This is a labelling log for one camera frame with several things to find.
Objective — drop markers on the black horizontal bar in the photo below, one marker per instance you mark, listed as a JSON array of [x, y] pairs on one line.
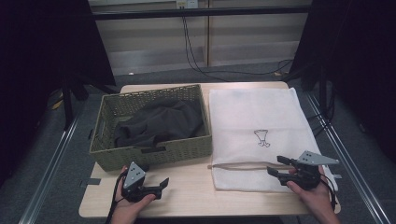
[[218, 12]]

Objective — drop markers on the yellow tape piece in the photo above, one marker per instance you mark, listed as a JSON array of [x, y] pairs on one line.
[[57, 104]]

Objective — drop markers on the black metal stand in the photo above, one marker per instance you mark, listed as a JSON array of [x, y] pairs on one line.
[[323, 90], [67, 105]]

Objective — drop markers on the green woven basket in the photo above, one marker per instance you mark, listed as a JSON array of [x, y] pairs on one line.
[[174, 152]]

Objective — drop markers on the person's left hand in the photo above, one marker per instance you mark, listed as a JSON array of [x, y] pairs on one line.
[[126, 208]]

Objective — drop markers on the aluminium floor rail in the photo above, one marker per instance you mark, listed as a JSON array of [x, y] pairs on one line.
[[349, 165], [46, 177]]

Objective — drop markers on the black curtain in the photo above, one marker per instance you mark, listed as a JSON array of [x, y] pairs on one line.
[[37, 46], [358, 46]]

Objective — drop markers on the person's right hand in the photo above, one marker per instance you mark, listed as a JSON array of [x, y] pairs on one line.
[[317, 199]]

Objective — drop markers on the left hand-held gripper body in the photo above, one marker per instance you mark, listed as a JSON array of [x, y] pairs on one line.
[[134, 175]]

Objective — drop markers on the white wall socket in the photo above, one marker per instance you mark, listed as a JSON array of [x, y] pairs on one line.
[[186, 3]]

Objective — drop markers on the white mesh laundry bag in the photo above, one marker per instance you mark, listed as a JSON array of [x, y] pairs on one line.
[[249, 112]]

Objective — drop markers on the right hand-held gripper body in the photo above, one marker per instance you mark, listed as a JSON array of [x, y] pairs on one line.
[[306, 175]]

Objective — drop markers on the grey tape strip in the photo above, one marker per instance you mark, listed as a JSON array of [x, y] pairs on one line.
[[93, 181], [336, 176]]

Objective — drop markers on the dark cloth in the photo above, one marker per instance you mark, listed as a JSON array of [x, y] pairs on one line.
[[162, 121]]

